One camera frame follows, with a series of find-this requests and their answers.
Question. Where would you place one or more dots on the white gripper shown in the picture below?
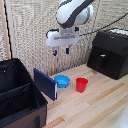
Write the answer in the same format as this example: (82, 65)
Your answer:
(61, 38)

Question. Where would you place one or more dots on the blue plastic bowl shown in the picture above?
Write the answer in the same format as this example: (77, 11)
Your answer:
(62, 81)

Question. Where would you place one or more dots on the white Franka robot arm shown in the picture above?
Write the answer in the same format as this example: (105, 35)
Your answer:
(71, 11)

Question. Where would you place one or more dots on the black air fryer body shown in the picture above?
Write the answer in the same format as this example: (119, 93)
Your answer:
(113, 40)

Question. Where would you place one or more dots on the beige bamboo screen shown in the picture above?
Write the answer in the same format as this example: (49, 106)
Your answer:
(33, 33)

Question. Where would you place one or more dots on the dark blue book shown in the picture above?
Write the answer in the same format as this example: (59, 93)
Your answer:
(45, 84)

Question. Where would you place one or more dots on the red plastic cup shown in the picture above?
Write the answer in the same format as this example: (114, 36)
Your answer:
(81, 84)

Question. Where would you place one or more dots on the black fabric storage box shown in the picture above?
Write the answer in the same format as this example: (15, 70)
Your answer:
(16, 96)

